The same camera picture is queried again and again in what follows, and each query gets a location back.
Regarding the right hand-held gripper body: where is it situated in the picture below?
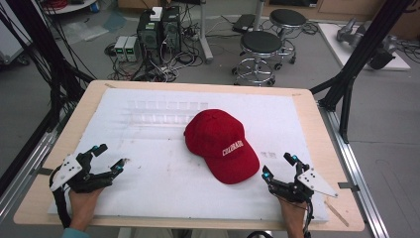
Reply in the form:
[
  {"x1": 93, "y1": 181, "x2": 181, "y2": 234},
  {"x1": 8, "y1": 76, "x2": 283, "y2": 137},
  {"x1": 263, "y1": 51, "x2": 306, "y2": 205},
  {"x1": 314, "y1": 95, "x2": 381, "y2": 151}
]
[{"x1": 267, "y1": 162, "x2": 339, "y2": 204}]

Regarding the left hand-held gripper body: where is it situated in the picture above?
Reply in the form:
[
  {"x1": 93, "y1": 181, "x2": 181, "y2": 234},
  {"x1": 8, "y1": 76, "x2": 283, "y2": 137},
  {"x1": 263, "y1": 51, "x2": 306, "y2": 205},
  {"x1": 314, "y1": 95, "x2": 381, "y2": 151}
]
[{"x1": 49, "y1": 152, "x2": 116, "y2": 195}]

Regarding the red baseball cap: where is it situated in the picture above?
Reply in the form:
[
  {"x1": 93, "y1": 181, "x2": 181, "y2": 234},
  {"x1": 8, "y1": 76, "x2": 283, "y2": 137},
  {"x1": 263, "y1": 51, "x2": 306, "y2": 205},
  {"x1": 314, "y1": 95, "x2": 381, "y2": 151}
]
[{"x1": 183, "y1": 108, "x2": 262, "y2": 185}]

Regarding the person's right hand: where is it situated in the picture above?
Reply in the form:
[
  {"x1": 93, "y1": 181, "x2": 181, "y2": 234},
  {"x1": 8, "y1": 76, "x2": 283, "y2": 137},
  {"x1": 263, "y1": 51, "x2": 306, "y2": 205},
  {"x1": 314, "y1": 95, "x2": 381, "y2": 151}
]
[{"x1": 278, "y1": 196, "x2": 309, "y2": 230}]

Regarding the person's left hand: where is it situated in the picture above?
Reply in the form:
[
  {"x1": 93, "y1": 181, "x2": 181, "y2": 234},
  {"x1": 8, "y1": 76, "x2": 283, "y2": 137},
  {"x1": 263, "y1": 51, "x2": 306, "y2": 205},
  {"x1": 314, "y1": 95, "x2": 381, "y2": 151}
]
[{"x1": 67, "y1": 186, "x2": 105, "y2": 232}]

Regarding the thin wooden stick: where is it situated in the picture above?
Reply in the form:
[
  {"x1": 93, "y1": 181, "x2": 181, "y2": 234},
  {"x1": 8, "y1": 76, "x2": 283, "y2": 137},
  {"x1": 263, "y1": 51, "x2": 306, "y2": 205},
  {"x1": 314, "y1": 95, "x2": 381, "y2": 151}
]
[{"x1": 323, "y1": 199, "x2": 351, "y2": 228}]

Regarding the white foam board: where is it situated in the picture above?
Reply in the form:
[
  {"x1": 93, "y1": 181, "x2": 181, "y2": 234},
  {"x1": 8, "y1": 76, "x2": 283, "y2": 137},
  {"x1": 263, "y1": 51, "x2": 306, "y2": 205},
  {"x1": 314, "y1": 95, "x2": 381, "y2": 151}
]
[{"x1": 48, "y1": 87, "x2": 330, "y2": 223}]

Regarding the grey power supply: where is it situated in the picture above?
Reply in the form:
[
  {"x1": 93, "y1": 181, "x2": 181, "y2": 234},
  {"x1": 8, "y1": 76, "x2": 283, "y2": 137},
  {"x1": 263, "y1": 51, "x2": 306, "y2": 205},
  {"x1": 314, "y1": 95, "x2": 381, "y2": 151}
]
[
  {"x1": 113, "y1": 35, "x2": 129, "y2": 62},
  {"x1": 125, "y1": 36, "x2": 142, "y2": 62}
]

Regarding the black round stool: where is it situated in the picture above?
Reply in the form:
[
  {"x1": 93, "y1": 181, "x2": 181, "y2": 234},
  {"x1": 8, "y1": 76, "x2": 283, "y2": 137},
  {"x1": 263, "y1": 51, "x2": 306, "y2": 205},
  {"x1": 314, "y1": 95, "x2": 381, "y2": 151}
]
[
  {"x1": 268, "y1": 8, "x2": 309, "y2": 71},
  {"x1": 231, "y1": 30, "x2": 285, "y2": 88}
]

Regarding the clear plastic sheet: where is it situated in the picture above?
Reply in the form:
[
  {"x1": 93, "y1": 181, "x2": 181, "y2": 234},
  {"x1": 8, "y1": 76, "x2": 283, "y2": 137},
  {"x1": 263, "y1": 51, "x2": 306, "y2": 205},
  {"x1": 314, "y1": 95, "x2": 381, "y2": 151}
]
[{"x1": 61, "y1": 12, "x2": 128, "y2": 43}]

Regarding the white floor platform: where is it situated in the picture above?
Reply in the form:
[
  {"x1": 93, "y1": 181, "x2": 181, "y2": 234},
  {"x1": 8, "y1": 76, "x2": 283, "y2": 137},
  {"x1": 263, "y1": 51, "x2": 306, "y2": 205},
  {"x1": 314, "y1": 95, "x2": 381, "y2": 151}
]
[{"x1": 317, "y1": 22, "x2": 412, "y2": 72}]

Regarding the black computer tower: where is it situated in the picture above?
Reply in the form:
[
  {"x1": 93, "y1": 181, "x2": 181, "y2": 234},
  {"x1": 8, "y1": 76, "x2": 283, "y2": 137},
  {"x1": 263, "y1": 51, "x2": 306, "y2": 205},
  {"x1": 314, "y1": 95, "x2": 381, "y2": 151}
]
[
  {"x1": 160, "y1": 5, "x2": 183, "y2": 55},
  {"x1": 136, "y1": 10, "x2": 163, "y2": 66}
]

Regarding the black flat case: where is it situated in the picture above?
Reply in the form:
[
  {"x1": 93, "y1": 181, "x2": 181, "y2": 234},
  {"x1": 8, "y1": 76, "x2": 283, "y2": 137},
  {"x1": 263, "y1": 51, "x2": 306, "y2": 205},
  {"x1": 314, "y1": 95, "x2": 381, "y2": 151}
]
[{"x1": 231, "y1": 13, "x2": 258, "y2": 34}]

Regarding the white box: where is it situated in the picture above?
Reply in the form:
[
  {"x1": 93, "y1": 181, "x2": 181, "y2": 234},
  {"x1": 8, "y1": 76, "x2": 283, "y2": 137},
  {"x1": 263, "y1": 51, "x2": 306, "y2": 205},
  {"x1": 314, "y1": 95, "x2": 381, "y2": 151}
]
[{"x1": 150, "y1": 6, "x2": 164, "y2": 23}]

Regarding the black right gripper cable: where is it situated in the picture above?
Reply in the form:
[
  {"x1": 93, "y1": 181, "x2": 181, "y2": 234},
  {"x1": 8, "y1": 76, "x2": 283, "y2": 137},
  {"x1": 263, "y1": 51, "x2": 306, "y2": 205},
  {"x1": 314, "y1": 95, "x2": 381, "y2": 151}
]
[{"x1": 302, "y1": 197, "x2": 314, "y2": 238}]

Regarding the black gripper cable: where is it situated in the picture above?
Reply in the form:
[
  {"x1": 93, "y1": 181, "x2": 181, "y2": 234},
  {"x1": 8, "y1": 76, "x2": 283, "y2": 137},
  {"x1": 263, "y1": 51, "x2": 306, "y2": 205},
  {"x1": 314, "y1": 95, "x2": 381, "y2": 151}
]
[
  {"x1": 302, "y1": 197, "x2": 314, "y2": 238},
  {"x1": 48, "y1": 171, "x2": 73, "y2": 230}
]

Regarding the aluminium rail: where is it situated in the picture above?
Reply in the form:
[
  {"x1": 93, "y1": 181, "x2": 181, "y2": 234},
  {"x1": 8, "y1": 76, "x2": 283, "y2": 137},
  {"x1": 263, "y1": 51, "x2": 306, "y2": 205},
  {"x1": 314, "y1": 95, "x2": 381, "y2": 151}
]
[
  {"x1": 0, "y1": 129, "x2": 59, "y2": 217},
  {"x1": 317, "y1": 104, "x2": 391, "y2": 238}
]

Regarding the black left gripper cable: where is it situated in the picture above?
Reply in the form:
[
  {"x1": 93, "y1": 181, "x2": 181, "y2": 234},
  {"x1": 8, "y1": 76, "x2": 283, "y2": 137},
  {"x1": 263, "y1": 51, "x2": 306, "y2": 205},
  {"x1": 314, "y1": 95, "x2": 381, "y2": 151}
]
[{"x1": 48, "y1": 171, "x2": 73, "y2": 230}]

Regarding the black frame strut with cables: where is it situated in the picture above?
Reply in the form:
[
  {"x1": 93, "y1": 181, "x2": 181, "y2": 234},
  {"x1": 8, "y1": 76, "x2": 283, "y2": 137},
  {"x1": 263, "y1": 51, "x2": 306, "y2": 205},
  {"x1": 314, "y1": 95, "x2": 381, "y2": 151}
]
[{"x1": 0, "y1": 0, "x2": 97, "y2": 135}]

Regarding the tangle of floor cables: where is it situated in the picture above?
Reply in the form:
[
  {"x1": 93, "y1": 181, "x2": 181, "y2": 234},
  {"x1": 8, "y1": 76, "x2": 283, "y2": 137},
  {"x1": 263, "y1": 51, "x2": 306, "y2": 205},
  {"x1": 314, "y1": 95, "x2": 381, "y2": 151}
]
[{"x1": 104, "y1": 19, "x2": 207, "y2": 83}]

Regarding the grey metal stand post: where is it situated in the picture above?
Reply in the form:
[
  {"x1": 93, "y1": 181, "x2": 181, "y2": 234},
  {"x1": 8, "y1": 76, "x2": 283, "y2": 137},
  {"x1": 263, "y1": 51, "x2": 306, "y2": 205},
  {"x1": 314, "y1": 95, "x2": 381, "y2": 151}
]
[
  {"x1": 253, "y1": 0, "x2": 266, "y2": 32},
  {"x1": 197, "y1": 0, "x2": 215, "y2": 64}
]

